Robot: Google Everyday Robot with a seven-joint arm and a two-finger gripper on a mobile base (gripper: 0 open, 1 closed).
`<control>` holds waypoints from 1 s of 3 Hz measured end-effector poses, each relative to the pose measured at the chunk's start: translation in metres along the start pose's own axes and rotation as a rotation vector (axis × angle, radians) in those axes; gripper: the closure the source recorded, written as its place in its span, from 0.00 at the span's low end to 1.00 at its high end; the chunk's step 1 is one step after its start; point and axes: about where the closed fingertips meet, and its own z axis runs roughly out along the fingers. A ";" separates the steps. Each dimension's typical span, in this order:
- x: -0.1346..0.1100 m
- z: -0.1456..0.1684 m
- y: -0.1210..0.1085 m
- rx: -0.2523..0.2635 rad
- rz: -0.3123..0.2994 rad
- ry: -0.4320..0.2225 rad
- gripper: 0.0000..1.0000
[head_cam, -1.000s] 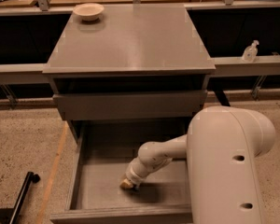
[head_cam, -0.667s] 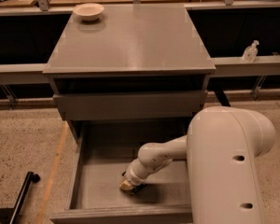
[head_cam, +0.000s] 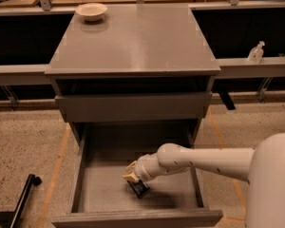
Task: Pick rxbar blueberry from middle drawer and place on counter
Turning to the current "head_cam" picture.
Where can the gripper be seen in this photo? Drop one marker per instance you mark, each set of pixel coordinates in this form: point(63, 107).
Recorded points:
point(142, 171)

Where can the dark blueberry rxbar wrapper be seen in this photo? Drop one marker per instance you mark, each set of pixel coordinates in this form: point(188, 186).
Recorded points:
point(139, 188)

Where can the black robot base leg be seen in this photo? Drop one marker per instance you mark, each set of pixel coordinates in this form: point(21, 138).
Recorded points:
point(10, 219)

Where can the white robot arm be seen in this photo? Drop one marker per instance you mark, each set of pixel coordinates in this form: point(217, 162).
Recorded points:
point(262, 167)

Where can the open grey middle drawer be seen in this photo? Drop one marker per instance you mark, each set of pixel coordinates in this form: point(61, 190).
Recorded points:
point(101, 198)

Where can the closed grey top drawer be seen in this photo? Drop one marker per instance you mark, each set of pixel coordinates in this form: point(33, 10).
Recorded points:
point(133, 107)

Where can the grey drawer cabinet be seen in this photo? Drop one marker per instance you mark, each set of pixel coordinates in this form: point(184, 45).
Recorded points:
point(134, 49)

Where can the white ceramic bowl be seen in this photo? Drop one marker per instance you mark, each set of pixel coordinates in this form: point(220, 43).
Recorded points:
point(91, 12)

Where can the clear sanitizer pump bottle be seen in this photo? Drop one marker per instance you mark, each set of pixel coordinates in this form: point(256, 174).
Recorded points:
point(256, 53)

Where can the grey metal rail shelf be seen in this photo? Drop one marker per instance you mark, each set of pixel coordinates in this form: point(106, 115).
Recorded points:
point(32, 75)

